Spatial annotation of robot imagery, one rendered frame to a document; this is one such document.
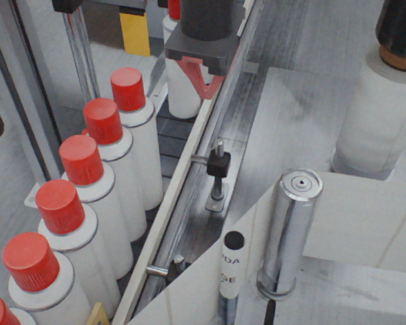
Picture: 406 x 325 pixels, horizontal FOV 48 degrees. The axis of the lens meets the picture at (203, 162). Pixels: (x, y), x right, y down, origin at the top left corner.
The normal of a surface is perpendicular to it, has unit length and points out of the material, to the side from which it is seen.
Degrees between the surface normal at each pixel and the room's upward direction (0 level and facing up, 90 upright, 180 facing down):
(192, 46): 1
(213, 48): 1
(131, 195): 90
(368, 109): 92
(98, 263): 90
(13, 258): 2
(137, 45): 90
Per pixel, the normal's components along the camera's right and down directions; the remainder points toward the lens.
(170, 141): 0.00, -0.66
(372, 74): -0.89, 0.36
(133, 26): -0.26, 0.72
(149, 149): 0.65, 0.57
